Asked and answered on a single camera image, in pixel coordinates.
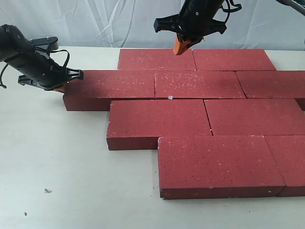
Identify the red brick middle row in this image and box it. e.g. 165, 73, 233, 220
204, 99, 305, 135

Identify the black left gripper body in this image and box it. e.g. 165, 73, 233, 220
4, 46, 84, 91

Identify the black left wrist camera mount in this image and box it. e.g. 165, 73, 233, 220
30, 36, 59, 56

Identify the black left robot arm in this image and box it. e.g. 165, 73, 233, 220
0, 24, 84, 93

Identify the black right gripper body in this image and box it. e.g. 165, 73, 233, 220
153, 0, 226, 43

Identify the white backdrop cloth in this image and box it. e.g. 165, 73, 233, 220
0, 0, 305, 51

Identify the red brick with white chip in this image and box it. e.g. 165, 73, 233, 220
154, 70, 245, 99

